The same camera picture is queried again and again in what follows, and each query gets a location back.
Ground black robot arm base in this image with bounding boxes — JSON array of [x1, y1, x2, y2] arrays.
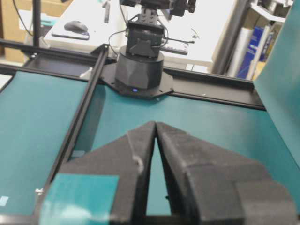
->
[[100, 0, 196, 99]]

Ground cardboard box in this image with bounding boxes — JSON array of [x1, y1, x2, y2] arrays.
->
[[0, 0, 73, 62]]

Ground black aluminium frame rail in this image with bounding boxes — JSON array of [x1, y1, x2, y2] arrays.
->
[[30, 44, 109, 225]]

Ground black tripod pole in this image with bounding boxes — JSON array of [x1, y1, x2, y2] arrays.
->
[[32, 0, 41, 47]]

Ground black computer mouse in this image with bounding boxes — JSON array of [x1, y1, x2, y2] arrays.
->
[[64, 21, 88, 33]]

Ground black rear frame rail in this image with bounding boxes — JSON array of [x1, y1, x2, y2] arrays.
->
[[0, 39, 265, 111]]

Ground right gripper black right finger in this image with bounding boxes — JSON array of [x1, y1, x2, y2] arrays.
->
[[157, 122, 297, 225]]

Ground teal side panel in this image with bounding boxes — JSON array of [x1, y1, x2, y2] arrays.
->
[[254, 0, 300, 164]]

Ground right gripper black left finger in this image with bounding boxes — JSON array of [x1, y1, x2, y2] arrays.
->
[[38, 120, 157, 225]]

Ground white desk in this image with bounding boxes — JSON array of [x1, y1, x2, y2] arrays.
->
[[45, 0, 234, 68]]

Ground blue white box stack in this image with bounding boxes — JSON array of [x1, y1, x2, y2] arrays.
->
[[236, 25, 274, 80]]

